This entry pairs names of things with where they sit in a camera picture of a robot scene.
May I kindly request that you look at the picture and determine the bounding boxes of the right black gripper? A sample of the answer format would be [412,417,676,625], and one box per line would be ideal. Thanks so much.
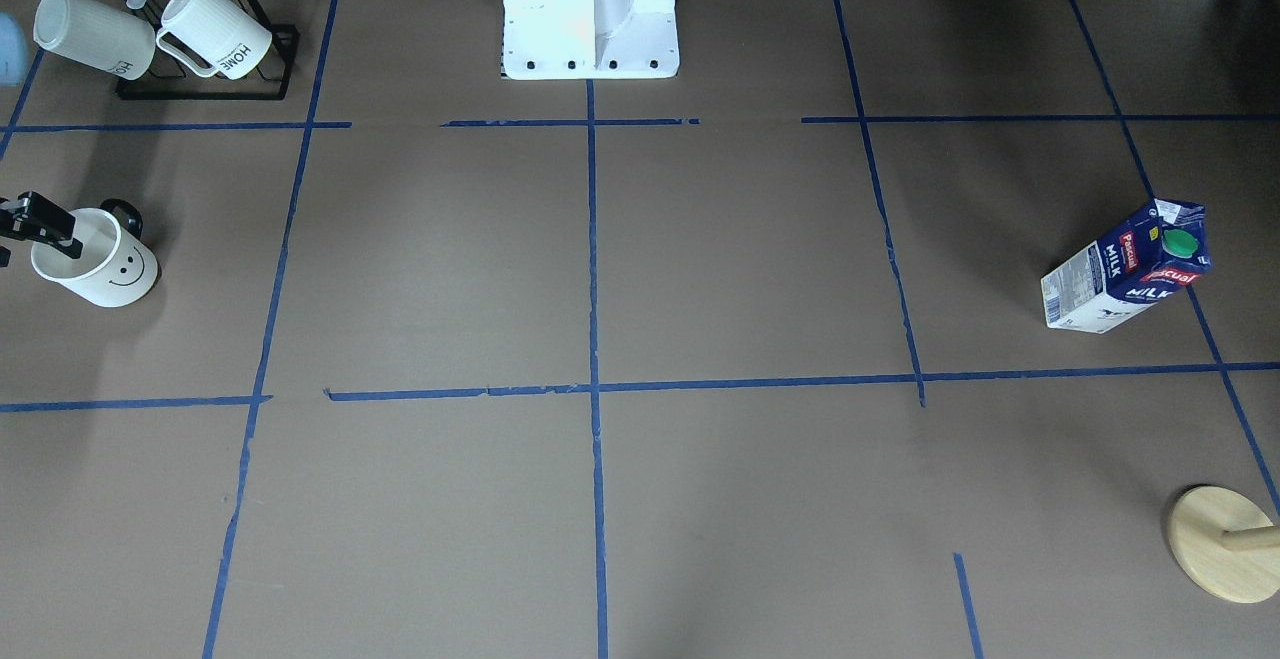
[0,191,83,267]

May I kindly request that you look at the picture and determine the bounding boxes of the white smiley face mug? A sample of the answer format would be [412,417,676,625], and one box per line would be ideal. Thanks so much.
[29,198,161,308]

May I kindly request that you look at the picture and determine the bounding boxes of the blue white milk carton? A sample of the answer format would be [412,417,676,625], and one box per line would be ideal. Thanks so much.
[1041,198,1212,334]

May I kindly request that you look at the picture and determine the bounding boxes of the white ribbed HOME mug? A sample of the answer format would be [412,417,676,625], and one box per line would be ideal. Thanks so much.
[155,0,273,81]

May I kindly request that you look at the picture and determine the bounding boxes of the wooden mug tree stand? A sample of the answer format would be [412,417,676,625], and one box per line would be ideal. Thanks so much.
[1164,485,1279,604]

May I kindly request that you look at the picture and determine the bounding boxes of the black wire mug rack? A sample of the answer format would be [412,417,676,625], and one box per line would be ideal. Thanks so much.
[29,0,300,101]

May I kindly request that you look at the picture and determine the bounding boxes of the white pedestal post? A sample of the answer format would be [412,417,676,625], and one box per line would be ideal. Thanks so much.
[500,0,681,81]

